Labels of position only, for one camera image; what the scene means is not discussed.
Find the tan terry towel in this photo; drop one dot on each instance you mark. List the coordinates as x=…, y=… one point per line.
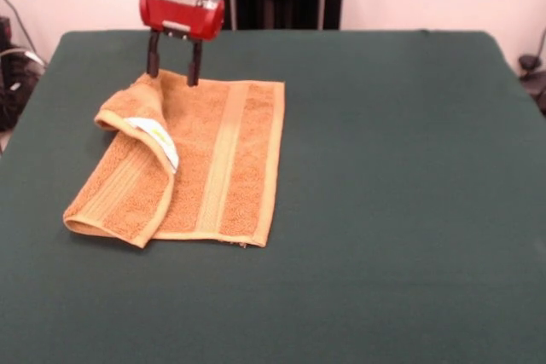
x=239, y=159

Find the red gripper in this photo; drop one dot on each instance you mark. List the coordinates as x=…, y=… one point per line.
x=183, y=12

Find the dark green table cloth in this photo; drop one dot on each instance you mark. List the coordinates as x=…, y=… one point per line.
x=384, y=210

